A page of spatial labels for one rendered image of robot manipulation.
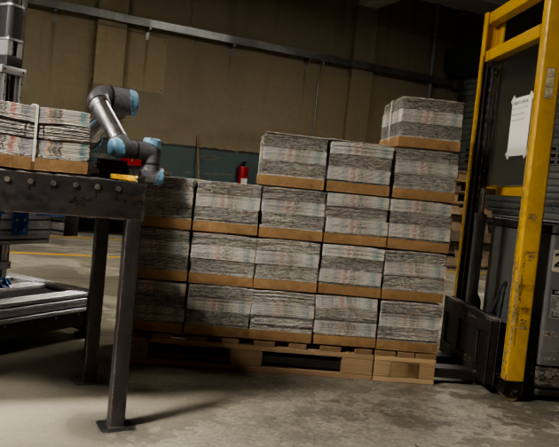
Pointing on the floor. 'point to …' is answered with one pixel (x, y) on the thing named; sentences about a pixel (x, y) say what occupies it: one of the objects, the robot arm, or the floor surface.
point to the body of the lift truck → (542, 300)
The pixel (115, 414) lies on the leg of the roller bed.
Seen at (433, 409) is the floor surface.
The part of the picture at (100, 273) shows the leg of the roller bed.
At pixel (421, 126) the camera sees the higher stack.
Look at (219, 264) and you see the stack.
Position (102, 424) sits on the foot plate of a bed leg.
